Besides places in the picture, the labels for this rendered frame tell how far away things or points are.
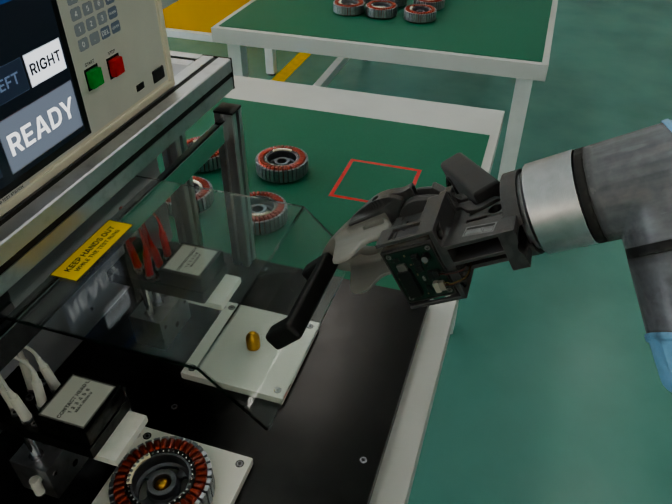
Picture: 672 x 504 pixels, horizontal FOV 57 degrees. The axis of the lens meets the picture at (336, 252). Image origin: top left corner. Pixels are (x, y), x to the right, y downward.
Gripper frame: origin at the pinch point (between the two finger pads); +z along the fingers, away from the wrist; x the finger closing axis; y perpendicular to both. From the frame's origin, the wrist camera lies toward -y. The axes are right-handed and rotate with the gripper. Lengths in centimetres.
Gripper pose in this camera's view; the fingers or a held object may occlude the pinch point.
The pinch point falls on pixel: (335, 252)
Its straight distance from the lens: 62.1
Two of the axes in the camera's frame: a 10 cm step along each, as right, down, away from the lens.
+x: 4.8, 7.8, 4.1
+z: -8.2, 2.3, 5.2
